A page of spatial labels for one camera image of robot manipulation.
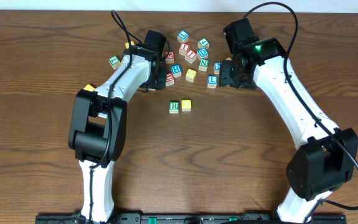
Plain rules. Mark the yellow block top left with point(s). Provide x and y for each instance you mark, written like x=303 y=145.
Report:
x=128 y=44

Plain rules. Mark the blue H block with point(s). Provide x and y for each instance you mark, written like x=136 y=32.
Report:
x=176 y=70

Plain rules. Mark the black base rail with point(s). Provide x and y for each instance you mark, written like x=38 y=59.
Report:
x=136 y=218

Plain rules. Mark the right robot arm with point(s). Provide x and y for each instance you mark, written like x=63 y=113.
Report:
x=325 y=157

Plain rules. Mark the blue L block top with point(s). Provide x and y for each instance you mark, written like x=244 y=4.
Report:
x=182 y=36

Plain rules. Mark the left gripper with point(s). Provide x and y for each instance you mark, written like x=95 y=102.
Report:
x=159 y=80

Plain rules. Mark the red H block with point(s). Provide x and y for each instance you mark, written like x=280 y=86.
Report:
x=184 y=48

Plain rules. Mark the blue 2 block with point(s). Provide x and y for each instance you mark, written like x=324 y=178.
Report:
x=217 y=66

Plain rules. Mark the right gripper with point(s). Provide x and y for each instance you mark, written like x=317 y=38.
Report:
x=226 y=78

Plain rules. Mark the green L block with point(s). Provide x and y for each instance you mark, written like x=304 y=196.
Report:
x=115 y=62

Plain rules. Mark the blue D block centre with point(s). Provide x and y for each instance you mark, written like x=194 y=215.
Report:
x=202 y=53

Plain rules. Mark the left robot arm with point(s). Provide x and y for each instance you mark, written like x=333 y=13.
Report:
x=99 y=122

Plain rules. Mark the yellow O block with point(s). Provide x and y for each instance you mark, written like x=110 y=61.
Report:
x=190 y=75

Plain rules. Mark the red I block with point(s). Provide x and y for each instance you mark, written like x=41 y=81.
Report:
x=190 y=56

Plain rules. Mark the green 4 block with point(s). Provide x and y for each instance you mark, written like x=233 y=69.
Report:
x=203 y=43

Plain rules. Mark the red U block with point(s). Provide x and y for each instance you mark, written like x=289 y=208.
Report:
x=170 y=80

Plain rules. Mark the blue L block lower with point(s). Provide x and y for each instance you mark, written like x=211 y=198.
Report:
x=212 y=81

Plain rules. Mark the yellow block cluster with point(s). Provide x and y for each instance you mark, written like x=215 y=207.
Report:
x=186 y=105

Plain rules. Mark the blue l block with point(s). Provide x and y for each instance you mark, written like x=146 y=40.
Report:
x=182 y=36
x=212 y=81

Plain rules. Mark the green N block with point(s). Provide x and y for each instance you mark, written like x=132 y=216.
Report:
x=203 y=65

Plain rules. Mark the green R block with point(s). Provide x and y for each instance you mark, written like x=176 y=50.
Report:
x=174 y=107

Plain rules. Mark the yellow block far left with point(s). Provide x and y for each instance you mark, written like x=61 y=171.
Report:
x=89 y=87

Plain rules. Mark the red E block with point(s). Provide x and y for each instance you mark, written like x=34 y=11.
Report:
x=170 y=59

